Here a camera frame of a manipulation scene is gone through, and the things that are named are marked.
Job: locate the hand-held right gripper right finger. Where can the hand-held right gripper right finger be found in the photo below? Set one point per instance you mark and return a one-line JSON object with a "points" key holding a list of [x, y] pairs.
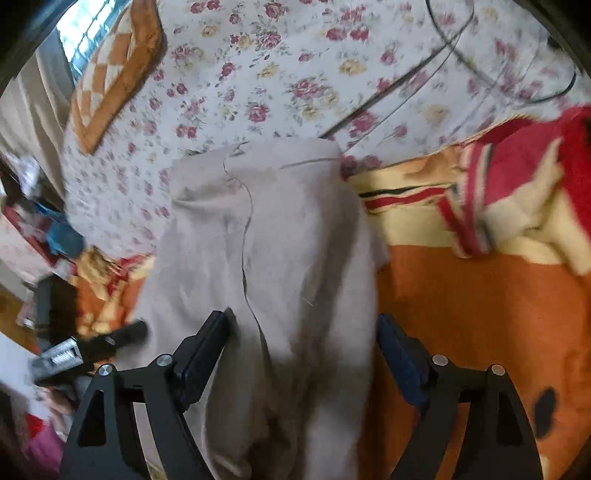
{"points": [[401, 364]]}

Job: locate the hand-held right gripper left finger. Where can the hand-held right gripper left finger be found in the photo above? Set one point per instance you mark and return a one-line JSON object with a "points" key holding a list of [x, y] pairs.
{"points": [[203, 360]]}

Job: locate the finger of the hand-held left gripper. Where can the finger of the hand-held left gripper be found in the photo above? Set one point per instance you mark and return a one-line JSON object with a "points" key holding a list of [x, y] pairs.
{"points": [[117, 336]]}

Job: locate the beige garment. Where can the beige garment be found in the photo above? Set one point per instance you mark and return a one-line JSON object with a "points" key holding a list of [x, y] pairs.
{"points": [[277, 240]]}

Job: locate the orange red printed blanket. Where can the orange red printed blanket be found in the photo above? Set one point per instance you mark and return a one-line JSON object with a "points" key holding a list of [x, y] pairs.
{"points": [[461, 323]]}

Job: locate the pink cloth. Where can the pink cloth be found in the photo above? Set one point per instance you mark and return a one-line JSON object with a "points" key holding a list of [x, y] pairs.
{"points": [[44, 443]]}

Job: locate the blue cloth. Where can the blue cloth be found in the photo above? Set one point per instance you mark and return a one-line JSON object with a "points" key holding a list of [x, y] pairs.
{"points": [[62, 235]]}

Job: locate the red and cream cloth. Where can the red and cream cloth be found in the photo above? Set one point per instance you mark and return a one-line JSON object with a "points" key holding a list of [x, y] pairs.
{"points": [[517, 175]]}

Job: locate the beige curtain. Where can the beige curtain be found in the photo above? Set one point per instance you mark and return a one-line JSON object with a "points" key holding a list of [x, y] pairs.
{"points": [[32, 110]]}

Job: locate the orange checkered pillow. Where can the orange checkered pillow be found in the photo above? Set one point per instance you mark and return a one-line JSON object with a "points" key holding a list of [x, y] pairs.
{"points": [[115, 78]]}

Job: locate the floral bed sheet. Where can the floral bed sheet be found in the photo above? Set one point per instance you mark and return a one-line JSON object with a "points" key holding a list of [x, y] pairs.
{"points": [[277, 74]]}

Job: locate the window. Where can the window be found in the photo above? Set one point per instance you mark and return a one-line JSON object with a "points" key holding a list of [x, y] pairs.
{"points": [[87, 32]]}

